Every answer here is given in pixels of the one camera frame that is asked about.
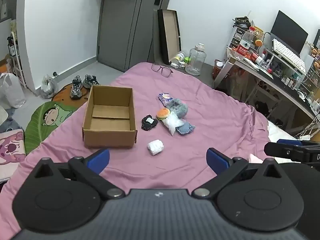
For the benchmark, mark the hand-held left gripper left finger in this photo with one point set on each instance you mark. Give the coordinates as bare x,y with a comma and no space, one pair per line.
100,159

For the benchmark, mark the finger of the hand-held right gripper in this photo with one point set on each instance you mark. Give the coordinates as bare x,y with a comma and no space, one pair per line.
288,142
277,151

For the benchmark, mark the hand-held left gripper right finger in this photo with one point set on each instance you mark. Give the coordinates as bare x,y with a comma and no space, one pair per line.
216,161

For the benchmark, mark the brown cardboard box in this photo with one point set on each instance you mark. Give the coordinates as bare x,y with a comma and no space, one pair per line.
110,138

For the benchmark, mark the grey-blue plush toy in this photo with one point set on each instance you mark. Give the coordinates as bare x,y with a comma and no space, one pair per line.
178,107

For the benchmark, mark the white bedding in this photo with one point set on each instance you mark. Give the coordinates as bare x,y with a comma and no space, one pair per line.
281,131

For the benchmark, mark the blue knitted cloth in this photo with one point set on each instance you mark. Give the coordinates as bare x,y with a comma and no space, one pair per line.
186,129

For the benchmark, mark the pink bed sheet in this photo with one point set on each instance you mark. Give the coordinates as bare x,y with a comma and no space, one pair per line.
200,120

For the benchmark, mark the black lace cloth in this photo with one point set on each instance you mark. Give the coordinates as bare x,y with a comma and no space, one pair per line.
145,125

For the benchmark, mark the clear plastic bag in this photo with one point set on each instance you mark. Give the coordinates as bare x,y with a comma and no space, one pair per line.
173,124

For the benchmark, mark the white rolled cloth bundle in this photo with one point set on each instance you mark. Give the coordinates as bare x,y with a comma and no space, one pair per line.
155,147

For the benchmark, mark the white-legged dark-top desk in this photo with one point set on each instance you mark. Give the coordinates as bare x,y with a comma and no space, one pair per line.
280,82

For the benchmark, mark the hamburger plush toy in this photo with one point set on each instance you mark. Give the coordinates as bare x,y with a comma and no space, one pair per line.
163,113

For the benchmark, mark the green leaf cartoon rug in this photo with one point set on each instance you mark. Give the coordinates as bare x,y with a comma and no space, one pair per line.
35,126

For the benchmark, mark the brown round floor mat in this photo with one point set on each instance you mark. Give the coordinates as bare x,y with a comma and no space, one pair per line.
61,95

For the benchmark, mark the grey sneaker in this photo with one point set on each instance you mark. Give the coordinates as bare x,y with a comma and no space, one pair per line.
90,81
76,87

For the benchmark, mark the translucent bag under desk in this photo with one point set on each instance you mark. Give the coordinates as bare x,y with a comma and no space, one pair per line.
240,83

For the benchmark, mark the small blue printed box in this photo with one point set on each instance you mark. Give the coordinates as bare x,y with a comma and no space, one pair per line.
165,99

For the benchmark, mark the white keyboard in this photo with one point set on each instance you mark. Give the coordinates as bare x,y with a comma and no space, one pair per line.
288,55

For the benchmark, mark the grey plastic bag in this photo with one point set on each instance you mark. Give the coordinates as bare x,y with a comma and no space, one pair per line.
48,87

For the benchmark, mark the pink cartoon cushion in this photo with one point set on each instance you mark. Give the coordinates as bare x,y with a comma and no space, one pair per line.
11,147

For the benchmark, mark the clear plastic water jug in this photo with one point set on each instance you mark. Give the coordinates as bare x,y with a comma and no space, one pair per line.
195,62

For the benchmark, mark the small orange round toy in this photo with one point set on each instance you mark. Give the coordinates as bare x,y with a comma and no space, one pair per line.
258,42

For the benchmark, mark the clear red-label water bottle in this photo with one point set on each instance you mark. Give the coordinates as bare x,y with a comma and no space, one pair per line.
243,46

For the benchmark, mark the dark-framed eyeglasses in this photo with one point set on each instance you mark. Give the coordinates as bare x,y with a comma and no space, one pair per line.
161,68

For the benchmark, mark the black computer monitor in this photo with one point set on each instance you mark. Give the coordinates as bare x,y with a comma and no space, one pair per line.
287,32

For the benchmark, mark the white yellow-lid jar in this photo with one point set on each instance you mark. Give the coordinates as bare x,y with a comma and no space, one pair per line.
180,57

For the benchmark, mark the white plastic bag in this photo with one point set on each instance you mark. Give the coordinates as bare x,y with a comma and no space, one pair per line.
11,92

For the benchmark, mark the small drawer organizer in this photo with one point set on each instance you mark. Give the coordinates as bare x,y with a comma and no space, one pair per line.
237,38

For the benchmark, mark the grey door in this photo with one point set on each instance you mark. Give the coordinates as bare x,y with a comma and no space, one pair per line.
117,30

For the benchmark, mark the white shelf rack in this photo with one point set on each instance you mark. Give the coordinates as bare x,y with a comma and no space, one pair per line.
17,55

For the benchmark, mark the flat cardboard tray leaning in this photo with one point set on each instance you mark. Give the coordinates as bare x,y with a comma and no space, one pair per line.
171,35

